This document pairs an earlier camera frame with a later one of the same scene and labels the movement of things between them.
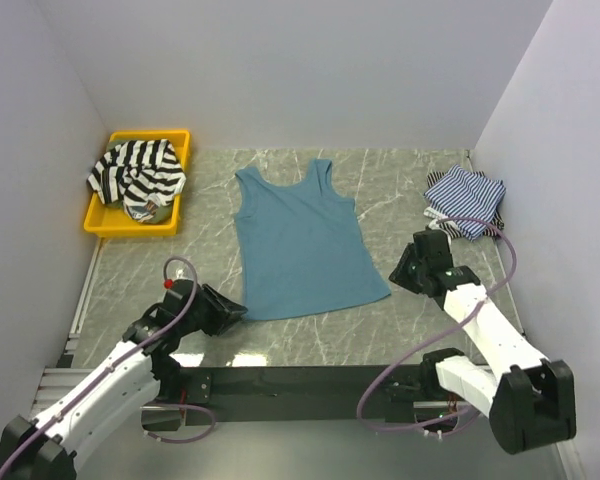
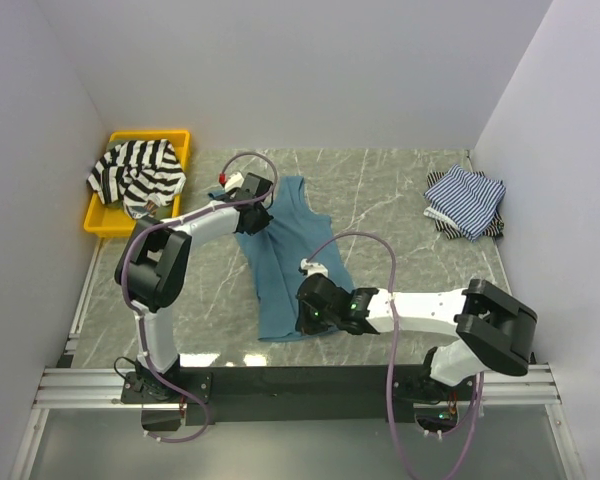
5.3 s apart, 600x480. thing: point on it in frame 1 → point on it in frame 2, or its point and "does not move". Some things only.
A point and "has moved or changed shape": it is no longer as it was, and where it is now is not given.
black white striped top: x=135 y=172 does not move
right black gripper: x=399 y=275 → x=305 y=325
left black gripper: x=224 y=311 → x=261 y=223
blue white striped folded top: x=465 y=193 does not move
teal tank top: x=301 y=247 has moved or changed shape
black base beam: x=301 y=393 does not move
